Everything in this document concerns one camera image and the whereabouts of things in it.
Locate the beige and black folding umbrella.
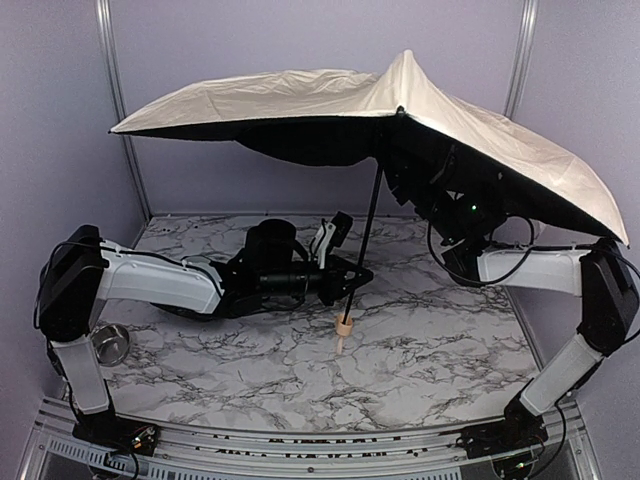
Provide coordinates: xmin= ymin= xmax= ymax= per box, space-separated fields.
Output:
xmin=107 ymin=48 xmax=632 ymax=357

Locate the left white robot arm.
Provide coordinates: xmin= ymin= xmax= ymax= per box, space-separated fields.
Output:
xmin=33 ymin=212 xmax=373 ymax=416

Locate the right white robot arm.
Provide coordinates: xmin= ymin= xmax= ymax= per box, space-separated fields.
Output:
xmin=384 ymin=149 xmax=639 ymax=422

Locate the clear glass cup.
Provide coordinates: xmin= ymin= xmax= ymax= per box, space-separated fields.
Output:
xmin=91 ymin=324 xmax=131 ymax=367

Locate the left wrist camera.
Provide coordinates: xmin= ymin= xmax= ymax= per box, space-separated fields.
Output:
xmin=309 ymin=211 xmax=353 ymax=270

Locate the right aluminium corner post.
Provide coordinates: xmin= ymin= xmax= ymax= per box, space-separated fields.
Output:
xmin=503 ymin=0 xmax=539 ymax=120

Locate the aluminium corner post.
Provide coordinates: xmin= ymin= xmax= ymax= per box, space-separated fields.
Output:
xmin=95 ymin=0 xmax=152 ymax=223
xmin=503 ymin=0 xmax=539 ymax=120

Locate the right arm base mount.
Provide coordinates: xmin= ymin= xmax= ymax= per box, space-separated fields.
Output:
xmin=456 ymin=398 xmax=548 ymax=459

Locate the aluminium front rail frame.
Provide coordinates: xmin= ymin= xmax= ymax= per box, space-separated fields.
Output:
xmin=17 ymin=398 xmax=602 ymax=479

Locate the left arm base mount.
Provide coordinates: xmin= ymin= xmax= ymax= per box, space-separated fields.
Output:
xmin=72 ymin=411 xmax=160 ymax=456

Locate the left aluminium corner post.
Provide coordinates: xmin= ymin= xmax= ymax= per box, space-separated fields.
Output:
xmin=95 ymin=0 xmax=152 ymax=223

